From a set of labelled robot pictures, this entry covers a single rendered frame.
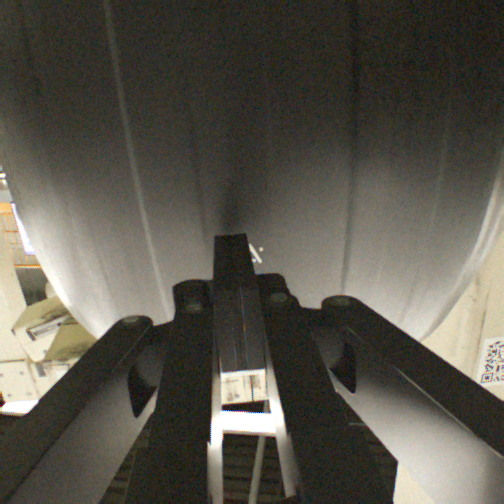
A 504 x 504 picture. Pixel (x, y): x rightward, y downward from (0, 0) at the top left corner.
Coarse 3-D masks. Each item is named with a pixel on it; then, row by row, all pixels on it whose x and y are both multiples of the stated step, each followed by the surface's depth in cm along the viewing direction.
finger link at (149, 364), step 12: (168, 324) 14; (156, 336) 13; (168, 336) 13; (216, 336) 14; (156, 348) 13; (216, 348) 14; (144, 360) 13; (156, 360) 13; (132, 372) 13; (144, 372) 13; (156, 372) 13; (132, 384) 13; (144, 384) 13; (156, 384) 13
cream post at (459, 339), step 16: (496, 256) 47; (480, 272) 47; (496, 272) 47; (480, 288) 48; (496, 288) 48; (464, 304) 50; (480, 304) 49; (496, 304) 49; (448, 320) 54; (464, 320) 51; (480, 320) 50; (496, 320) 50; (432, 336) 59; (448, 336) 55; (464, 336) 51; (480, 336) 51; (496, 336) 51; (448, 352) 55; (464, 352) 52; (480, 352) 52; (464, 368) 53; (400, 464) 76; (400, 480) 77; (400, 496) 77; (416, 496) 70
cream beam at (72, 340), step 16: (64, 336) 86; (80, 336) 86; (48, 352) 81; (64, 352) 81; (80, 352) 81; (48, 368) 80; (64, 368) 80; (224, 384) 84; (240, 384) 85; (256, 384) 85; (224, 400) 86; (240, 400) 87
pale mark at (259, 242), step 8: (264, 232) 21; (208, 240) 21; (248, 240) 22; (256, 240) 22; (264, 240) 22; (256, 248) 22; (264, 248) 22; (256, 256) 22; (264, 256) 22; (256, 264) 23; (264, 264) 23; (256, 272) 23
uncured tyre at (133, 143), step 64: (0, 0) 18; (64, 0) 17; (128, 0) 17; (192, 0) 17; (256, 0) 17; (320, 0) 17; (384, 0) 18; (448, 0) 18; (0, 64) 19; (64, 64) 18; (128, 64) 18; (192, 64) 18; (256, 64) 18; (320, 64) 18; (384, 64) 18; (448, 64) 19; (0, 128) 21; (64, 128) 19; (128, 128) 19; (192, 128) 19; (256, 128) 19; (320, 128) 19; (384, 128) 19; (448, 128) 20; (64, 192) 20; (128, 192) 20; (192, 192) 20; (256, 192) 20; (320, 192) 21; (384, 192) 21; (448, 192) 21; (64, 256) 23; (128, 256) 22; (192, 256) 22; (320, 256) 23; (384, 256) 23; (448, 256) 24
